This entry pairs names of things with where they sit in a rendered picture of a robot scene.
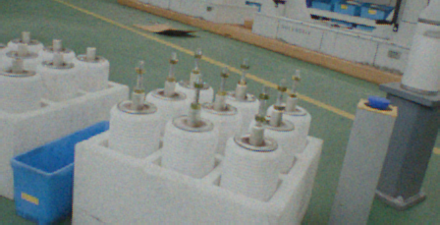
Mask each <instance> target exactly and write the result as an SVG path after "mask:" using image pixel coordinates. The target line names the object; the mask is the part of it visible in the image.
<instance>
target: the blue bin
mask: <svg viewBox="0 0 440 225"><path fill-rule="evenodd" d="M109 128H110V121H101V122H98V123H95V124H94V125H90V126H88V127H85V128H83V129H81V130H77V131H76V132H74V133H71V134H69V135H65V136H64V137H61V138H58V139H57V140H54V141H51V142H48V143H46V144H44V145H41V146H38V147H35V148H33V149H31V150H28V151H26V152H23V153H20V154H19V155H15V156H14V157H12V158H11V159H10V160H11V168H13V181H14V194H15V206H16V213H17V215H19V216H22V217H23V218H24V219H28V220H29V221H32V222H34V223H36V224H39V225H57V224H58V223H59V222H61V221H62V220H64V219H66V217H69V216H70V215H72V214H73V204H74V177H75V162H76V155H75V147H76V144H77V143H78V142H82V141H88V140H89V139H90V138H93V137H95V136H96V135H100V134H101V133H105V132H106V131H108V130H109Z"/></svg>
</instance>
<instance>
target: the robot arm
mask: <svg viewBox="0 0 440 225"><path fill-rule="evenodd" d="M400 87H402V88H403V89H405V90H409V91H411V92H414V93H420V94H424V95H437V94H438V91H439V87H440V0H431V1H430V3H429V5H428V6H427V7H426V8H424V10H422V11H421V12H420V13H419V17H418V19H417V22H416V27H415V30H414V35H413V38H412V45H411V48H410V53H409V56H408V61H407V63H406V66H405V70H404V73H403V78H402V81H401V84H400Z"/></svg>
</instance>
